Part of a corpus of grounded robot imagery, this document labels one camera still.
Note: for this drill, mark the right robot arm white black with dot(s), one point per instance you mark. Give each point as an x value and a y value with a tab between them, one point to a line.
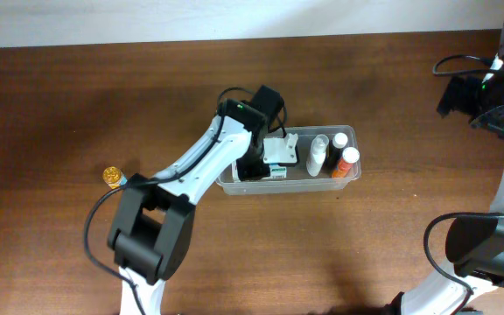
474	245

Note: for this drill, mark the clear plastic container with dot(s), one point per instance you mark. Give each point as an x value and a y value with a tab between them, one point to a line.
298	180

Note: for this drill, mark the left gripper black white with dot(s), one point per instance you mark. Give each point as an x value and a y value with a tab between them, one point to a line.
252	168

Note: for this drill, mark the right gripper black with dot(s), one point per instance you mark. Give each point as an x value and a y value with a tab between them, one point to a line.
449	98

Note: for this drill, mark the gold lid balm jar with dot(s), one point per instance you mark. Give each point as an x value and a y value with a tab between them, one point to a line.
114	177

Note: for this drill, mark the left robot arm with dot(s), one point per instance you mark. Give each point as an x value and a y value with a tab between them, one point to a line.
152	228

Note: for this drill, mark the white Panadol box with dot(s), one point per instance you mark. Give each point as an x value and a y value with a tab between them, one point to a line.
278	171

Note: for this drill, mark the orange Redoxon tube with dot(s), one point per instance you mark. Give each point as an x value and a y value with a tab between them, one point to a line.
349	157

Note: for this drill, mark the dark bottle white cap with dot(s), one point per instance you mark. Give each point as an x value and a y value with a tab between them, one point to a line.
335	148

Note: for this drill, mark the white calamine lotion bottle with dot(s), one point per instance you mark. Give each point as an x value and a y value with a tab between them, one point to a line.
317	155

